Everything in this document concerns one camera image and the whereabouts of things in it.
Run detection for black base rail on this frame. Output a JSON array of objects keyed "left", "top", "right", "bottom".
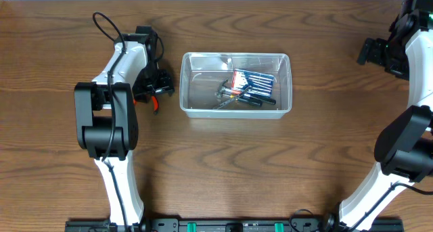
[{"left": 64, "top": 217, "right": 405, "bottom": 232}]

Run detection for small claw hammer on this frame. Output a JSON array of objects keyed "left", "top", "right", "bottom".
[{"left": 214, "top": 78, "right": 278, "bottom": 106}]

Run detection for black yellow screwdriver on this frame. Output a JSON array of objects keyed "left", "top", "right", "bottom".
[{"left": 223, "top": 94, "right": 263, "bottom": 107}]

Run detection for orange handled pliers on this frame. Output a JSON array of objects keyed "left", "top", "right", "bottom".
[{"left": 133, "top": 95, "right": 159, "bottom": 115}]

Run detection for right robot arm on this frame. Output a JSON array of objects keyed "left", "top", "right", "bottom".
[{"left": 319, "top": 0, "right": 432, "bottom": 231}]

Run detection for silver black wrench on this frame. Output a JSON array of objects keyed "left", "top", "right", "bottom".
[{"left": 212, "top": 86, "right": 252, "bottom": 110}]

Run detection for clear plastic container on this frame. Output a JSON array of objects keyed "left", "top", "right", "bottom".
[{"left": 179, "top": 52, "right": 292, "bottom": 119}]

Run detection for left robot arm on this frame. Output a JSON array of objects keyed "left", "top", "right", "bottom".
[{"left": 74, "top": 26, "right": 175, "bottom": 231}]

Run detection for precision screwdriver set case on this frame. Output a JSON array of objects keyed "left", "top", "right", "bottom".
[{"left": 231, "top": 69, "right": 275, "bottom": 98}]

